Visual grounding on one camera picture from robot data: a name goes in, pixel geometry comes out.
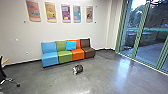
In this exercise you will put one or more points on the grey translucent trash bag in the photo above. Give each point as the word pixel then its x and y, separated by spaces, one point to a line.
pixel 78 69

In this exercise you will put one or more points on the brown sofa seat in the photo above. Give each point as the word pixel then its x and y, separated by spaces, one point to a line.
pixel 88 51

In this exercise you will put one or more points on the orange sofa seat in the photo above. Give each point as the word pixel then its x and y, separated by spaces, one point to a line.
pixel 77 54

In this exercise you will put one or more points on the blue square cushion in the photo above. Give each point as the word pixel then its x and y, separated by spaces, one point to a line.
pixel 71 45

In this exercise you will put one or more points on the green sofa seat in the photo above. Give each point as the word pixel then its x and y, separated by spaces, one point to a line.
pixel 64 56

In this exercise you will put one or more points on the blue sofa seat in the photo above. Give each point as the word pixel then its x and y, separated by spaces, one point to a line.
pixel 50 58

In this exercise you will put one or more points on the light wooden table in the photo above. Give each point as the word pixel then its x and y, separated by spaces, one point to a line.
pixel 4 61

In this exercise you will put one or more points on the black office chair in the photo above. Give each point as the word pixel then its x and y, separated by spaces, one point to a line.
pixel 2 73

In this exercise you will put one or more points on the beige narrow wall poster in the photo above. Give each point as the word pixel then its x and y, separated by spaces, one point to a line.
pixel 89 14

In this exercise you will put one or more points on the light blue wall poster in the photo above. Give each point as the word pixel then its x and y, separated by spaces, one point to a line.
pixel 77 13

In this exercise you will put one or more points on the purple wall poster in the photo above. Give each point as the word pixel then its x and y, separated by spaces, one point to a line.
pixel 66 13

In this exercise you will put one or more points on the green framed glass wall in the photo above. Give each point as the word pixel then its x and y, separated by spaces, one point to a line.
pixel 139 30

